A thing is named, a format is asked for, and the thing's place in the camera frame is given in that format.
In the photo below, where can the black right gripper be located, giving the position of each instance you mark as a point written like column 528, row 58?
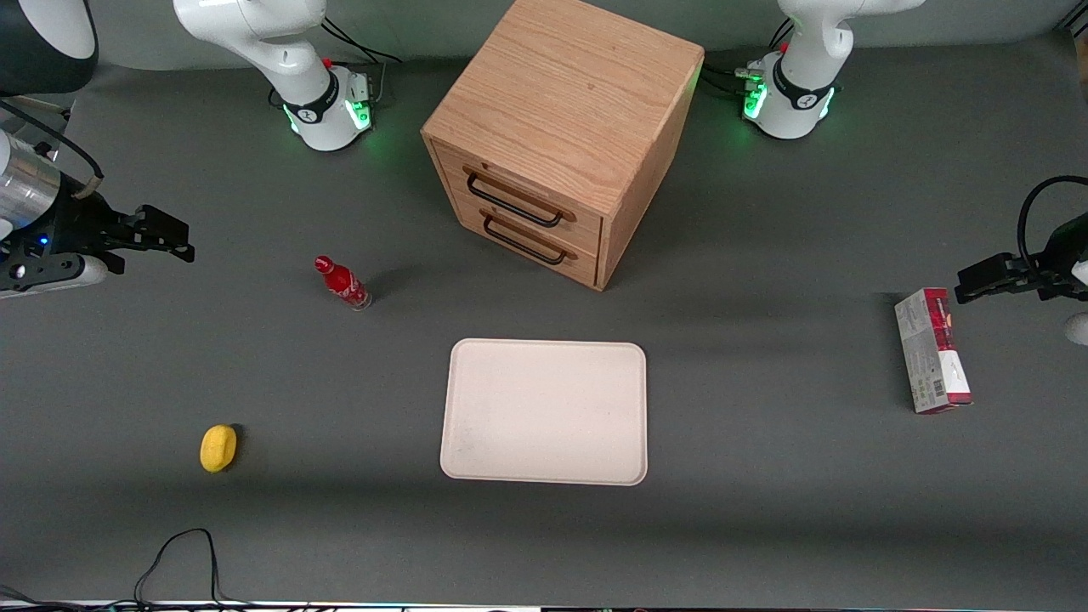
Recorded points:
column 70, row 228

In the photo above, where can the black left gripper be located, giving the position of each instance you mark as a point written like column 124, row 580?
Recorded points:
column 1059, row 257

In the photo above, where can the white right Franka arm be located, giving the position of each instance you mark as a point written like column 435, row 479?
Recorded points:
column 255, row 25

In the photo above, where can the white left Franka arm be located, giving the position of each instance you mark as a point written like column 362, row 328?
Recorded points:
column 795, row 93

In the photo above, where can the wooden drawer cabinet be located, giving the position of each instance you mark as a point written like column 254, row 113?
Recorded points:
column 578, row 85

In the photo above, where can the red and white carton box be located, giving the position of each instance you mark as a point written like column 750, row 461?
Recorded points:
column 931, row 353

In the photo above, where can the red soda bottle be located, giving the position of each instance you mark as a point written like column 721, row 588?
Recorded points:
column 342, row 282

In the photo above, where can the yellow lemon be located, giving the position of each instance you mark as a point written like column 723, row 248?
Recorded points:
column 218, row 448

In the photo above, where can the beige plastic tray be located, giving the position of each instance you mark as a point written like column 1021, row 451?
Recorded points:
column 544, row 412

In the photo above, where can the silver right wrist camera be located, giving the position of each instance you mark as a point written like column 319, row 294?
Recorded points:
column 51, row 274

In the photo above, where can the black frame rail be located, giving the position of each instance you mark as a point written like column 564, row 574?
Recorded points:
column 1073, row 28

